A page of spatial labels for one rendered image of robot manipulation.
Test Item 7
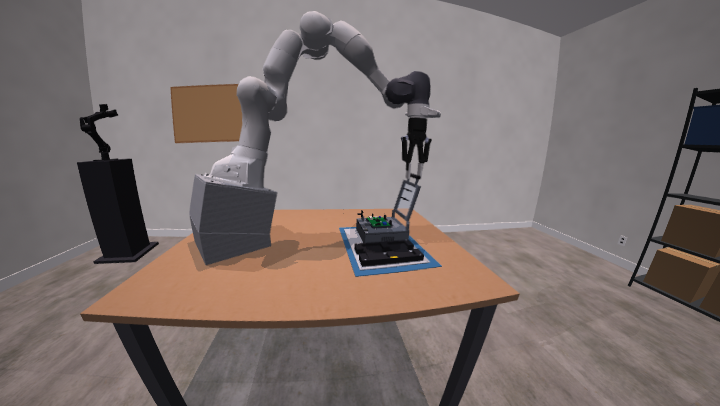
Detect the green circuit board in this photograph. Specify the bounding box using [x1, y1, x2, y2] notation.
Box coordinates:
[367, 216, 390, 227]

